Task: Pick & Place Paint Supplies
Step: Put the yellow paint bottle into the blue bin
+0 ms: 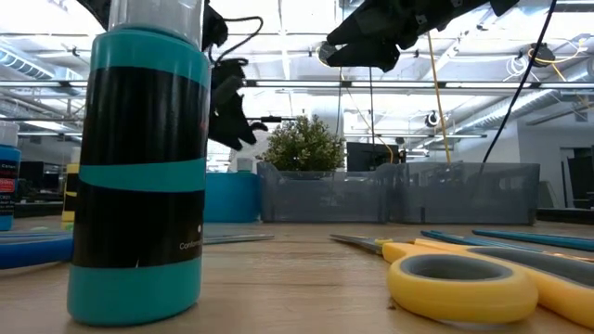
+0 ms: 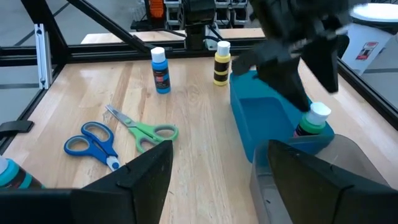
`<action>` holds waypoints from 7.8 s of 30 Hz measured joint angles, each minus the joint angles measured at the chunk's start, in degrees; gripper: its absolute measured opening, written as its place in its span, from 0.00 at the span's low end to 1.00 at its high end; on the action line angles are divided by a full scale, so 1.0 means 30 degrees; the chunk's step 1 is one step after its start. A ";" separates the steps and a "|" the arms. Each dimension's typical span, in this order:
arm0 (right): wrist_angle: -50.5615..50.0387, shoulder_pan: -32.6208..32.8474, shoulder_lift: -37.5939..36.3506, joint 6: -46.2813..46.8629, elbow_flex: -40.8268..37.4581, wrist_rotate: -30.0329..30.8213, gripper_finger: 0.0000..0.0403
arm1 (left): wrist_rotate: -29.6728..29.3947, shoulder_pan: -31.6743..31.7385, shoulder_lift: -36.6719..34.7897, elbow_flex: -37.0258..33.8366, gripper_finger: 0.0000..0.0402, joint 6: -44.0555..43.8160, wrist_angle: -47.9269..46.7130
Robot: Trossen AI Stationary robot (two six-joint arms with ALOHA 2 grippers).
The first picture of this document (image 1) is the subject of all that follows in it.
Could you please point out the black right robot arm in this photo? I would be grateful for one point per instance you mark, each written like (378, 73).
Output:
(503, 5)

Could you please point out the blue paint bottle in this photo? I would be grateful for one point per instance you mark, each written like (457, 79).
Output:
(8, 185)

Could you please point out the turquoise paint bottle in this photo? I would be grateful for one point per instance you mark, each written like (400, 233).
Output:
(139, 116)

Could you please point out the blue scissors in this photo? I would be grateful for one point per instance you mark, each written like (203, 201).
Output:
(32, 250)

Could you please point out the person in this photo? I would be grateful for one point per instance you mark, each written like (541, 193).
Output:
(260, 148)

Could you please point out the artificial potted plant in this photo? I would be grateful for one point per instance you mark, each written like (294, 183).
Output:
(304, 144)

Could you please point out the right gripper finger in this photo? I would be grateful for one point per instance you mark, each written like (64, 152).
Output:
(366, 30)
(362, 58)

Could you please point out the blue plastic bin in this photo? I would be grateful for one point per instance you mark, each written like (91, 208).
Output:
(232, 197)

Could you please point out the black monitor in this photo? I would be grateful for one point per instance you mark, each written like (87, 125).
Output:
(371, 158)

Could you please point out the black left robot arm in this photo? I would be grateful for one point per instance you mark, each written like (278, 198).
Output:
(215, 28)

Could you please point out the yellow scissors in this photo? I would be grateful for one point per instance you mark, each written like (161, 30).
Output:
(417, 297)

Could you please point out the horizontal ceiling rail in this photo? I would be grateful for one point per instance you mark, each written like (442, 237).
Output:
(464, 84)

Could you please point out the grey translucent bin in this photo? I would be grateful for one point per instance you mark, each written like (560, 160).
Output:
(325, 199)
(464, 199)

